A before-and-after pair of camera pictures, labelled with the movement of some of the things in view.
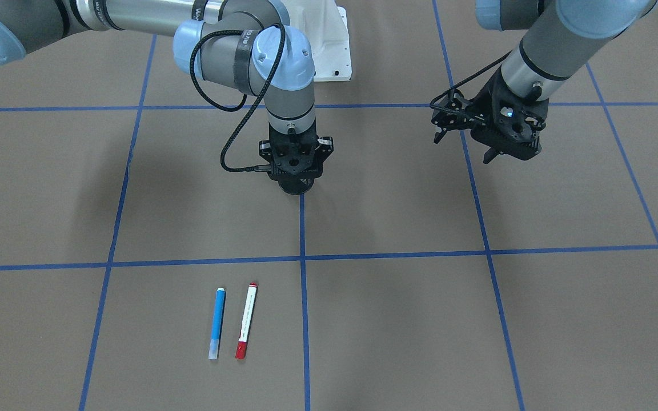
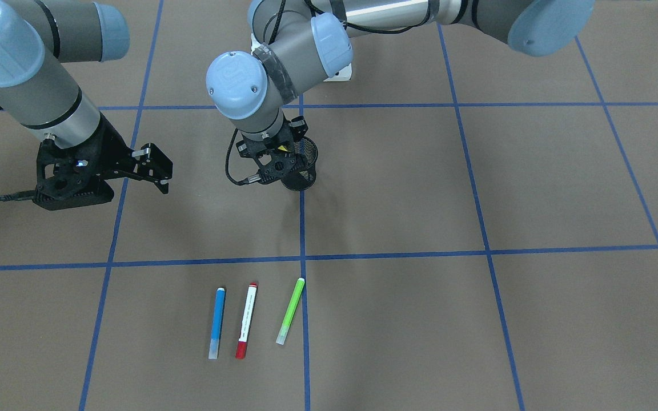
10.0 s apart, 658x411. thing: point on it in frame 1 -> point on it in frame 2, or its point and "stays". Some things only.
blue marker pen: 216,323 stays
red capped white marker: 241,346 stays
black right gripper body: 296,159 -> 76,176
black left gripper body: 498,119 -> 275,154
